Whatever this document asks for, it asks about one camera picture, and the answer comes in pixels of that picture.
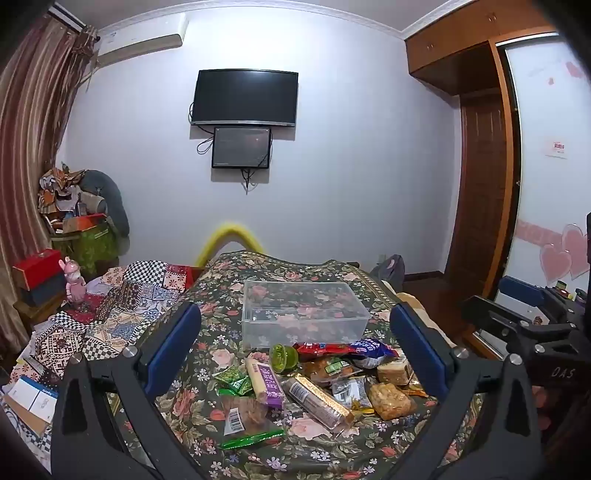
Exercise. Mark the yellow foam tube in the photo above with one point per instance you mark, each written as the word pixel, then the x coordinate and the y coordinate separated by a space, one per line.
pixel 231 228

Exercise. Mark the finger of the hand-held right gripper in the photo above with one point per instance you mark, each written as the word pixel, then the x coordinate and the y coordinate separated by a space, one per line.
pixel 521 290
pixel 494 314

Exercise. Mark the white blue cardboard box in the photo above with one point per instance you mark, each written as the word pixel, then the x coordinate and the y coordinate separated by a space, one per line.
pixel 32 399

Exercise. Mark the patchwork checkered blanket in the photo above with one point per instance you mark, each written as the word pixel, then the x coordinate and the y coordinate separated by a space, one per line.
pixel 120 304

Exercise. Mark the wooden door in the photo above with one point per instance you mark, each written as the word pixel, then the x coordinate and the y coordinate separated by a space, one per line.
pixel 480 184

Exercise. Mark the orange box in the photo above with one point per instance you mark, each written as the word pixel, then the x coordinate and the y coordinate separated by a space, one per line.
pixel 85 222

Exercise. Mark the small black wall monitor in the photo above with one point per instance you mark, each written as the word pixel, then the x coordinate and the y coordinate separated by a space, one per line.
pixel 241 147

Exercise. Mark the clear green-edged snack packet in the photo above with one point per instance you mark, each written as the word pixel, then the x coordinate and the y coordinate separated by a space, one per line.
pixel 244 417

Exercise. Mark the paper notice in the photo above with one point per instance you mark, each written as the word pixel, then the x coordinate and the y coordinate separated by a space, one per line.
pixel 555 148

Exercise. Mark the clear orange crisps packet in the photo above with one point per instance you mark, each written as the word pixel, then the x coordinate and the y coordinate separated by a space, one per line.
pixel 392 400

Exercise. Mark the red box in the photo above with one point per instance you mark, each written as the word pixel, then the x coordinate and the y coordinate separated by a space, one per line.
pixel 37 267

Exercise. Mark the clear plastic box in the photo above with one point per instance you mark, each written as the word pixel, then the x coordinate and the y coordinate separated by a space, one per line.
pixel 304 314

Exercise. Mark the pink heart stickers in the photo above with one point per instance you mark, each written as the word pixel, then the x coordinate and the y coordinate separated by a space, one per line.
pixel 561 258

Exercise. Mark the wooden wardrobe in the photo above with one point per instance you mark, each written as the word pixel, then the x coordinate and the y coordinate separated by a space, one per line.
pixel 540 92

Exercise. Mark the pile of patterned cloth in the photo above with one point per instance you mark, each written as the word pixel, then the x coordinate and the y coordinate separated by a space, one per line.
pixel 57 184

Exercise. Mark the blue red snack packet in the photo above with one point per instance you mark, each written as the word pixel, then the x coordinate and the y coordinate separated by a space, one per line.
pixel 360 353

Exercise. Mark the dark grey box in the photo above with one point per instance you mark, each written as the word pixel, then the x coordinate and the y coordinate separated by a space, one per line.
pixel 46 293

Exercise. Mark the pink rabbit toy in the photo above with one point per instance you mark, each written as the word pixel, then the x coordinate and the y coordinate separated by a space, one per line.
pixel 73 281

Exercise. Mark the purple yellow snack packet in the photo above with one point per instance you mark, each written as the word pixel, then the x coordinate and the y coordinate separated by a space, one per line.
pixel 265 383

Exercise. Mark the striped brown curtain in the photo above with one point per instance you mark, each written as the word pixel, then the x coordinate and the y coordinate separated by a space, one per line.
pixel 32 138

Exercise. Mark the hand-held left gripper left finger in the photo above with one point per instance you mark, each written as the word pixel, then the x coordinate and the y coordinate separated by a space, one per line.
pixel 173 344

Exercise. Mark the green snack packet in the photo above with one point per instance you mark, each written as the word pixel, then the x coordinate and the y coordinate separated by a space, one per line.
pixel 233 379

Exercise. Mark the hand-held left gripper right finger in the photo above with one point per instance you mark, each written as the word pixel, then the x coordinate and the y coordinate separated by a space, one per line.
pixel 418 350

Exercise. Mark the yellow white snack packet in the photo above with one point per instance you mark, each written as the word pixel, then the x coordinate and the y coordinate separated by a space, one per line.
pixel 346 392

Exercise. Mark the beige cake packet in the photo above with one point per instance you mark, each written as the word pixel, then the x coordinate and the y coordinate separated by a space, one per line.
pixel 395 371

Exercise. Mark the brown bread packet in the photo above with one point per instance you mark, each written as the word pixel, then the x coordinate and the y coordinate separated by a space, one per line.
pixel 330 369

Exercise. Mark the black wall television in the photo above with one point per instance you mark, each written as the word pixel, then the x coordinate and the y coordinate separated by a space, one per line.
pixel 244 97

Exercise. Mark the floral dark blanket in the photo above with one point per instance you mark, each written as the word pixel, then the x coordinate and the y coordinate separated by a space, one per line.
pixel 286 267

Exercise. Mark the white air conditioner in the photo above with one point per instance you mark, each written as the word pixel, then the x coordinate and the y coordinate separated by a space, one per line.
pixel 138 39

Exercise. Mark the dark backpack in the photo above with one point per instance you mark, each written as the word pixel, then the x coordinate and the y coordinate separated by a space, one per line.
pixel 390 272

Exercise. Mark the clear gold cracker sleeve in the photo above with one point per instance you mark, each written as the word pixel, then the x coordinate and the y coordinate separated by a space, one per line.
pixel 318 401

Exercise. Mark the green jelly cup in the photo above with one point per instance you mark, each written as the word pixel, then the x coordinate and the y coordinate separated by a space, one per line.
pixel 282 359

